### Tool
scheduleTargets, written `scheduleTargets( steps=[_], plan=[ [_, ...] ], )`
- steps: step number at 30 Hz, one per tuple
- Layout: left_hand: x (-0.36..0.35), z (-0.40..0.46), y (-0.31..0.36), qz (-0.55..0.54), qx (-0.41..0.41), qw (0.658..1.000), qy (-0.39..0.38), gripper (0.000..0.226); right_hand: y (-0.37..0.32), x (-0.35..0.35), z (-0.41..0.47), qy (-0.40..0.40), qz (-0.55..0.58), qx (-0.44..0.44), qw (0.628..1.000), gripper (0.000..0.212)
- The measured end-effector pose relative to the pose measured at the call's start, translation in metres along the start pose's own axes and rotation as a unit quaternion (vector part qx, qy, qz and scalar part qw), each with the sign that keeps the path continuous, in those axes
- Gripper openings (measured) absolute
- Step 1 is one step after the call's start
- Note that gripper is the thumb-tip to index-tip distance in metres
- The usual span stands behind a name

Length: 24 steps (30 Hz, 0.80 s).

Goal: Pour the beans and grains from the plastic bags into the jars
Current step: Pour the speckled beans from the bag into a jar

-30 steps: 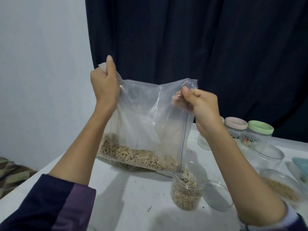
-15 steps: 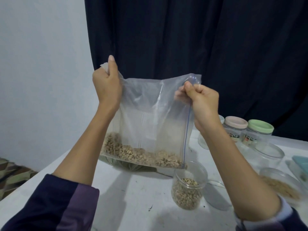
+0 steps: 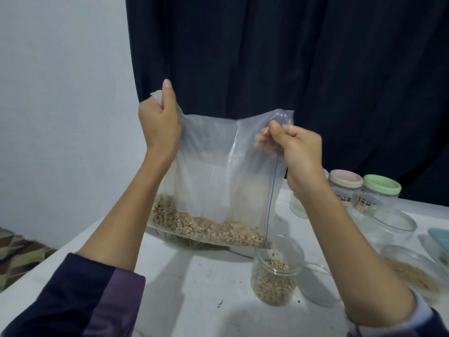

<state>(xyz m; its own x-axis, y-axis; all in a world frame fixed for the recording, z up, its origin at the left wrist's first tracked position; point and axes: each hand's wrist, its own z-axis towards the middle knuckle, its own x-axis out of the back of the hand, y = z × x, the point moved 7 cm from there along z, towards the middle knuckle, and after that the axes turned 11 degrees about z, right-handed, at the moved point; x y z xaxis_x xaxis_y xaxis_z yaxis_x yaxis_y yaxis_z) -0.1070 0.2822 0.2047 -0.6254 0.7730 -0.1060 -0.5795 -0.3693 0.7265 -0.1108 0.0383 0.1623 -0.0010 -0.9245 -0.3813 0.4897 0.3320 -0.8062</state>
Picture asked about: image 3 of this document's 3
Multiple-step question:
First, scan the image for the person's left forearm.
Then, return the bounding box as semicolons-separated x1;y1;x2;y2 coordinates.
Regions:
3;159;176;337

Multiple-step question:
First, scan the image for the transparent jar green lid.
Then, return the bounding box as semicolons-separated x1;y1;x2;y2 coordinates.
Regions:
351;174;403;216

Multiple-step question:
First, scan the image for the clear round lid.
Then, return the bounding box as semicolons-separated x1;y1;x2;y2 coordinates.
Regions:
298;263;343;309

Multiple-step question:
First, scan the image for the transparent jar blue lid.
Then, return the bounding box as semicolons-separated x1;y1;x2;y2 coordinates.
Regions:
290;189;311;220

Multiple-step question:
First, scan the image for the person's left hand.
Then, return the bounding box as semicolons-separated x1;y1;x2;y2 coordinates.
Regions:
138;79;183;169

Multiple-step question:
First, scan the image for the dark navy curtain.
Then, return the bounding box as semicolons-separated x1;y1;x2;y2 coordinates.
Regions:
126;0;449;206

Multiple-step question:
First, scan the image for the clear bag with green beans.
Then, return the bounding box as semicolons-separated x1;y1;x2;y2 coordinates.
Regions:
154;229;211;250

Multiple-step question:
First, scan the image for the clear zip bag of black-eyed peas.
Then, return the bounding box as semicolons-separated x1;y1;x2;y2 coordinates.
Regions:
147;89;295;250

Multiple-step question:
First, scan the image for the pile of yellow soybeans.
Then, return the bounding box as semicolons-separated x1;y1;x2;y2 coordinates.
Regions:
389;257;442;292

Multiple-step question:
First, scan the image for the person's right hand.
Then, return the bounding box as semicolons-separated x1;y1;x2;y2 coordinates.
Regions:
254;120;326;199

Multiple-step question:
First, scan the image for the teal lidded plastic container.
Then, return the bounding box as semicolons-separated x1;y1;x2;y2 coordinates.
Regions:
428;228;449;270

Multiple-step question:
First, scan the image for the person's right forearm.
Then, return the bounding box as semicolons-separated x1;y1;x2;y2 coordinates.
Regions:
298;180;449;337

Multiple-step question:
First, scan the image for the transparent jar pink lid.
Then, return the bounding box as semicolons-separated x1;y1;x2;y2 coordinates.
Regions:
328;169;365;208

